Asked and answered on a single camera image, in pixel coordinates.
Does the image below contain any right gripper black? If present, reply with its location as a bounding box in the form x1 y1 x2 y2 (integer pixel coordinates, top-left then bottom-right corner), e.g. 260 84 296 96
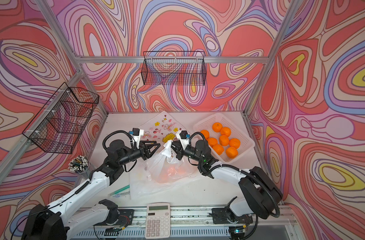
167 140 204 164

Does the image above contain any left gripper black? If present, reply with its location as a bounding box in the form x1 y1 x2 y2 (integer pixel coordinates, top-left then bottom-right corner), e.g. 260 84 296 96
117 141 160 168

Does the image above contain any printed white plastic bag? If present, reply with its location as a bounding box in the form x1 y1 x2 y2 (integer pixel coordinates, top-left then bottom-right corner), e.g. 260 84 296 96
146 140 197 184

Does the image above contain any white plastic fruit basket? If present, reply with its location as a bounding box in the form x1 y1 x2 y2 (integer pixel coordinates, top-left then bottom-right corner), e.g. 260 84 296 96
194 113 255 163

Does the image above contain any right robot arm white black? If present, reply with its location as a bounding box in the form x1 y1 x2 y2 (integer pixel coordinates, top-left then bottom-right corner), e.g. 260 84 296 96
171 140 283 222

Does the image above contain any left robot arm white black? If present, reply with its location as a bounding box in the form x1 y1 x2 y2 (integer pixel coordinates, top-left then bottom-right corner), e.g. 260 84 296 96
21 140 160 240

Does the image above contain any clear plastic bag bottom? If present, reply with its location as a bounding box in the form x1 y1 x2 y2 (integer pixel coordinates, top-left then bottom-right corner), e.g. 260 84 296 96
129 161 205 199

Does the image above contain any green pen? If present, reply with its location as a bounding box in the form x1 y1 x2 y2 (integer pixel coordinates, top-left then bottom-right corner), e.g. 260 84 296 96
109 185 130 198

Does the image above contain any orange fruit bottom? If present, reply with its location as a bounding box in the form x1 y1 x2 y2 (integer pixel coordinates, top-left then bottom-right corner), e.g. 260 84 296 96
226 147 239 159

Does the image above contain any cup of pens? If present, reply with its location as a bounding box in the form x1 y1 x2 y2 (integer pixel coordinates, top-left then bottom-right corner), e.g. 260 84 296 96
68 156 89 174

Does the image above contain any white desk calculator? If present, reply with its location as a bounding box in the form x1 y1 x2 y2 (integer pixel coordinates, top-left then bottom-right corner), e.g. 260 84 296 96
145 203 171 240

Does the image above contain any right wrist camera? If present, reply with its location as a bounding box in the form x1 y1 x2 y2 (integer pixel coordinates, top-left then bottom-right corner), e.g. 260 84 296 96
176 130 190 150

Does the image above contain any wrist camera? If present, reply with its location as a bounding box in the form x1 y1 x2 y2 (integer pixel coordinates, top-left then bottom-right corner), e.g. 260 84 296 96
176 130 190 150
128 128 144 148

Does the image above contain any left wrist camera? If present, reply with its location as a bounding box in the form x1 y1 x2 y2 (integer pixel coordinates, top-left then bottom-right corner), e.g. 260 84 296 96
128 128 144 148

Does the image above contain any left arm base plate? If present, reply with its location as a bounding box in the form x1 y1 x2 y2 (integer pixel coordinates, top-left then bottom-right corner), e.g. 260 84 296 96
95 209 134 227

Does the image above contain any black wire basket back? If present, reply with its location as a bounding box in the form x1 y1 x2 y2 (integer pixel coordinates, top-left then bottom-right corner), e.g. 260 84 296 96
141 51 207 86

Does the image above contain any black wire basket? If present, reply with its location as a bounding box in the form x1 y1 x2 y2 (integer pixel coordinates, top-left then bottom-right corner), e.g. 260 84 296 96
22 83 99 154
141 51 207 86

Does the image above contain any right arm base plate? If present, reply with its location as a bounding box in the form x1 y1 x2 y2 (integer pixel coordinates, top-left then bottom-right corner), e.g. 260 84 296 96
209 208 254 226

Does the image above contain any black wire basket left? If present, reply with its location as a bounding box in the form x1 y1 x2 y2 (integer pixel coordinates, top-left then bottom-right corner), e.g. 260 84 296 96
22 83 99 154

